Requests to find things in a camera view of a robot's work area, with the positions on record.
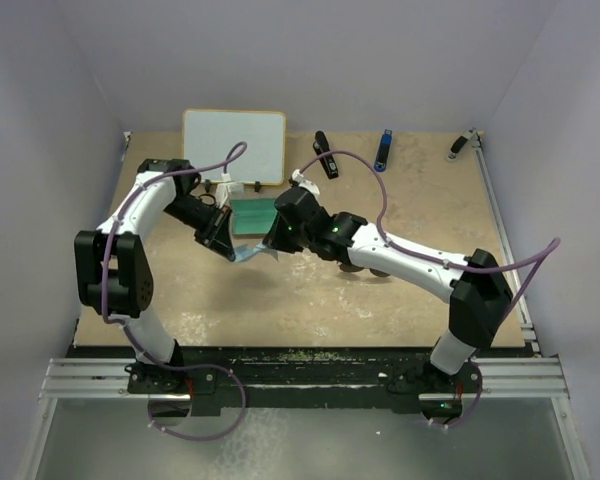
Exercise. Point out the light blue cleaning cloth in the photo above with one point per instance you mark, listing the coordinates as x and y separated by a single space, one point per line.
244 253

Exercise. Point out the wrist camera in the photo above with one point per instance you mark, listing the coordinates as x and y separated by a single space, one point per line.
298 179
228 189

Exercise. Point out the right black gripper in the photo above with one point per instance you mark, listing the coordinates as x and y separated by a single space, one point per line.
276 239

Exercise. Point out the black stapler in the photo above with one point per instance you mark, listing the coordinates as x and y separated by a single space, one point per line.
322 149

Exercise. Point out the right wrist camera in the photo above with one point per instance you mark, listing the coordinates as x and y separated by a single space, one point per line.
298 179

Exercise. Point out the blue stapler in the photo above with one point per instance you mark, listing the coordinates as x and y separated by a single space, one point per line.
383 151

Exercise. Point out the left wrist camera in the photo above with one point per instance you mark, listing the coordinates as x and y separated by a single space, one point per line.
228 189

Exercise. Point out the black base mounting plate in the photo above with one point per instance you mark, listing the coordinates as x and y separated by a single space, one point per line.
208 380

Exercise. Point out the aviator sunglasses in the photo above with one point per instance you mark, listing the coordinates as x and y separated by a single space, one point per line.
367 271

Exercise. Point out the black handled tool at corner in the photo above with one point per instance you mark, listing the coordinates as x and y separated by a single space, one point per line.
470 137

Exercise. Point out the green lined glasses case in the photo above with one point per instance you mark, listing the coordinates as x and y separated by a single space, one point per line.
252 216

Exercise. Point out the small whiteboard yellow frame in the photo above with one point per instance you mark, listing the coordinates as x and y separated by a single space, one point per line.
208 136

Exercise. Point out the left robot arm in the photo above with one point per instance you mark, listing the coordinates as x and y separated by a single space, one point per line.
113 272

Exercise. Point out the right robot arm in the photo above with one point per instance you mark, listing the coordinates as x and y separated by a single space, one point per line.
476 291

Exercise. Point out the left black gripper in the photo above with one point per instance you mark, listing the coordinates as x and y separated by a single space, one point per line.
216 233

